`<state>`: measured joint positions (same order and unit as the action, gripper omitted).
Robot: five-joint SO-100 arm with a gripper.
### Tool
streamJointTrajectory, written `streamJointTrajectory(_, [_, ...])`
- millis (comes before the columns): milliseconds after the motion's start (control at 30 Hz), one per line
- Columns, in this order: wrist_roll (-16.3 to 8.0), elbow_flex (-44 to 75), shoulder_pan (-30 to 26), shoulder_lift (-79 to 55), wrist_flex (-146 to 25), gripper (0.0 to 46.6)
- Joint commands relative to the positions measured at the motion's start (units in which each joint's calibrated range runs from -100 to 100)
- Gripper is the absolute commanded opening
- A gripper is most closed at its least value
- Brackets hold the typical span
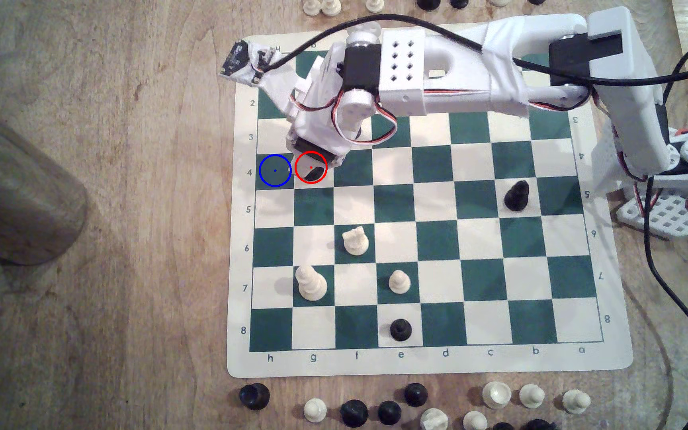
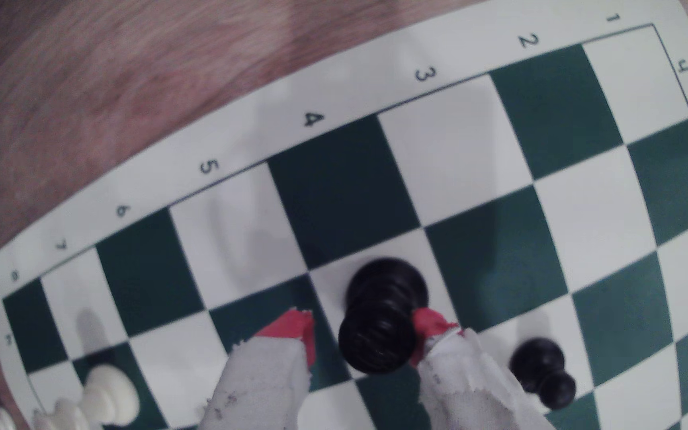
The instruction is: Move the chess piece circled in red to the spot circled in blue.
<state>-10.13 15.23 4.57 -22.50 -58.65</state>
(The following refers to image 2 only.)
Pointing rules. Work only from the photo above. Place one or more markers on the tall white chess queen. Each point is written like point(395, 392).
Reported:
point(108, 394)

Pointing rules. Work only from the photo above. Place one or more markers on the tall black chess piece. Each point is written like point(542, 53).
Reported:
point(380, 316)

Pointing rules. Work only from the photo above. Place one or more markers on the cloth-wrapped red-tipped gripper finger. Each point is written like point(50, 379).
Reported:
point(260, 382)
point(469, 388)

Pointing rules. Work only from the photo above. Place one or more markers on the black chess pawn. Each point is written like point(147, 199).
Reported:
point(541, 367)

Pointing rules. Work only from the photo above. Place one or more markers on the green white chess board mat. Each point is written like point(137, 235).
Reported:
point(451, 149)

